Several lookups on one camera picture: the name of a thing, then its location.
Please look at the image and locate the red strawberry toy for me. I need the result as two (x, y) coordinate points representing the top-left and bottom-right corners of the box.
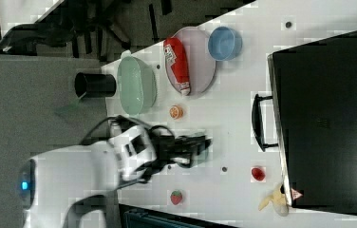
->
(170, 190), (183, 205)

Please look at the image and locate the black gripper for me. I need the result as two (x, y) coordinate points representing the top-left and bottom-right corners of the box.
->
(151, 135), (212, 168)

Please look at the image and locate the green spatula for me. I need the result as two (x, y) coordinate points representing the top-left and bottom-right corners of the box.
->
(54, 93), (86, 116)

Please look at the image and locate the small red toy fruit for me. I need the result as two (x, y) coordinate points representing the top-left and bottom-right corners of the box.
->
(252, 167), (265, 181)

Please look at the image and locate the black cylinder container far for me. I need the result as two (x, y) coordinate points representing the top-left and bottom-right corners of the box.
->
(74, 72), (117, 98)

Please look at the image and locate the green mug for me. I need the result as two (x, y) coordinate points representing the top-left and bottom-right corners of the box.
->
(195, 149), (209, 165)

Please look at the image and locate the orange slice toy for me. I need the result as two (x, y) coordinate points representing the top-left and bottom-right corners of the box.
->
(169, 105), (183, 120)

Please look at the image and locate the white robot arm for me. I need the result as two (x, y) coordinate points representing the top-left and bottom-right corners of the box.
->
(19, 125), (211, 228)

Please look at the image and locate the yellow peeled banana toy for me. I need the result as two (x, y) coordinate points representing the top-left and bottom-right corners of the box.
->
(258, 184), (289, 217)

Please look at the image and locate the black office chair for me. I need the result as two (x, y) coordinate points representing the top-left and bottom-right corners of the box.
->
(0, 0), (175, 63)

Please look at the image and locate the blue cup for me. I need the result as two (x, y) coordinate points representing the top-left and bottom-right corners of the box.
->
(208, 27), (242, 61)

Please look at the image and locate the blue table frame rail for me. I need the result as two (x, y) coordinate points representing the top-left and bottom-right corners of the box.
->
(119, 204), (235, 228)

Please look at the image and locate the grey oval plate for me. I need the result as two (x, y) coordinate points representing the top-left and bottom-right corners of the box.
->
(164, 27), (216, 96)

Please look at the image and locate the green perforated colander basket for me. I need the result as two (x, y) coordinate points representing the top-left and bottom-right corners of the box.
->
(117, 50), (157, 116)

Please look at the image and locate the red ketchup bottle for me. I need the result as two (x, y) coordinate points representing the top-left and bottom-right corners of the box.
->
(163, 37), (191, 96)

